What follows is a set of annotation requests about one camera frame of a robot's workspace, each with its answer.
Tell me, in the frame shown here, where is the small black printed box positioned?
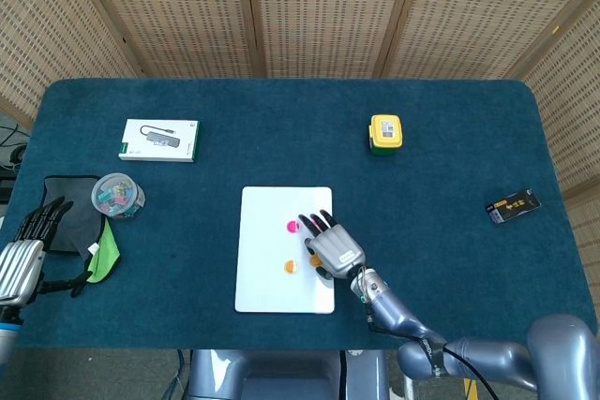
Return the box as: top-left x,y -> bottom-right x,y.
485,187 -> 542,227

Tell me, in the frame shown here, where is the grey and green cloth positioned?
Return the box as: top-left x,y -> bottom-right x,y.
42,174 -> 122,285

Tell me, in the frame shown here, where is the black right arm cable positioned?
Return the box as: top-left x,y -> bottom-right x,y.
360,277 -> 501,400

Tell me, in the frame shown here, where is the black cables and gear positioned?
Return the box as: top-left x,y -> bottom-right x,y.
0,123 -> 30,204

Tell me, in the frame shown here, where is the white green usb hub box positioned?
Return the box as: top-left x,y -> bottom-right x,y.
117,118 -> 201,163

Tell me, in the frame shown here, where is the yellow lidded green container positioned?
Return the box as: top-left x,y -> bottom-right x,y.
367,113 -> 404,156

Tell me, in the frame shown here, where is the clear jar of binder clips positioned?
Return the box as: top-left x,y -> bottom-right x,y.
90,172 -> 146,221

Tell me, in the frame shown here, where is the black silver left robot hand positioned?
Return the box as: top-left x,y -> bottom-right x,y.
0,196 -> 90,307

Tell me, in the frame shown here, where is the white rectangular board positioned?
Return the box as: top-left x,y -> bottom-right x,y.
233,185 -> 337,315

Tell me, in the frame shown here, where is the blue felt table mat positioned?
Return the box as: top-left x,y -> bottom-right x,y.
4,78 -> 599,350

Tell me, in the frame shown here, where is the grey robot torso base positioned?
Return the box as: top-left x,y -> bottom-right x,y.
187,348 -> 390,400

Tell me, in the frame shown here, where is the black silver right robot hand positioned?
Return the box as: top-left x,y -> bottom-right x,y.
298,209 -> 367,282

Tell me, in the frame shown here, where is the woven bamboo folding screen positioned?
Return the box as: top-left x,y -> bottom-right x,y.
0,0 -> 600,307

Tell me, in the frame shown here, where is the white table leg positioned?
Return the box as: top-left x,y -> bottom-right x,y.
401,362 -> 416,400

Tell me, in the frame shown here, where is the blue cable under table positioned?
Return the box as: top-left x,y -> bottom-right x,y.
168,348 -> 190,400

